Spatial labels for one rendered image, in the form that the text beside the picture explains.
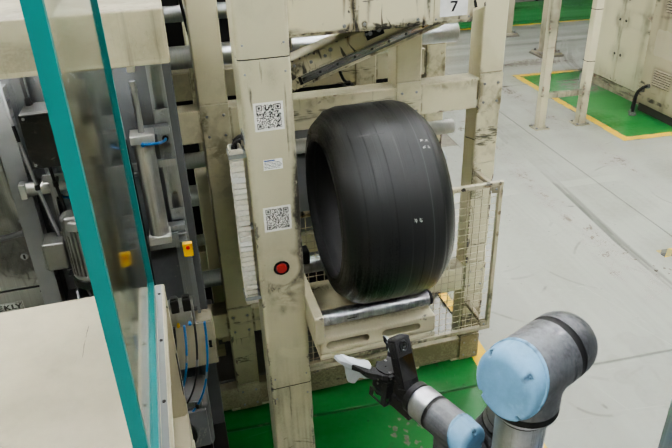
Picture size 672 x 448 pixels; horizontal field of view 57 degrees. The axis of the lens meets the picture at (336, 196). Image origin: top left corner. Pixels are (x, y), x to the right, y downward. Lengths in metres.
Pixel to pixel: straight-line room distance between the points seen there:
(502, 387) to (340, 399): 1.85
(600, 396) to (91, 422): 2.35
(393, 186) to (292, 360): 0.69
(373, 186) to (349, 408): 1.47
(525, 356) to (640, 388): 2.13
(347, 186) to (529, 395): 0.74
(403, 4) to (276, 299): 0.93
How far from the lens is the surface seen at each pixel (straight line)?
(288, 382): 2.02
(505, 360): 1.03
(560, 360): 1.06
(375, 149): 1.57
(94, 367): 1.22
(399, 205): 1.55
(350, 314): 1.81
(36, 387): 1.22
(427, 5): 1.90
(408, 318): 1.88
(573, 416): 2.92
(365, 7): 1.83
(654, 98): 6.42
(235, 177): 1.61
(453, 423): 1.30
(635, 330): 3.47
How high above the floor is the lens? 2.02
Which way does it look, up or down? 27 degrees down
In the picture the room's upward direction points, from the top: 2 degrees counter-clockwise
